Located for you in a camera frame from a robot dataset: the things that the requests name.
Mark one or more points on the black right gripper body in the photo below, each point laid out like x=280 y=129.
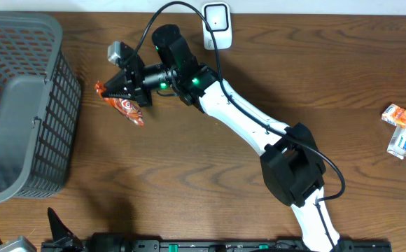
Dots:
x=141 y=86

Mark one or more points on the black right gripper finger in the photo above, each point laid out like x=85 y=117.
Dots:
x=118 y=81
x=121 y=93

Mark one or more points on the red chocolate bar wrapper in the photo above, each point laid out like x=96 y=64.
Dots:
x=123 y=106

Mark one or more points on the orange juice carton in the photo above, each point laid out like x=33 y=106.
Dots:
x=395 y=116

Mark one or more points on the white Panadol box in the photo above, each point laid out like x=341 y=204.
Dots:
x=397 y=145

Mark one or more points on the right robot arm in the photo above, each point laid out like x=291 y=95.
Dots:
x=292 y=166

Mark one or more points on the white barcode scanner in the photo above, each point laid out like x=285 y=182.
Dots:
x=218 y=15

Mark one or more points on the grey plastic shopping basket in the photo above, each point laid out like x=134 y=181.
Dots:
x=39 y=107

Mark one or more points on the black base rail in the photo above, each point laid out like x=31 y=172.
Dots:
x=112 y=242

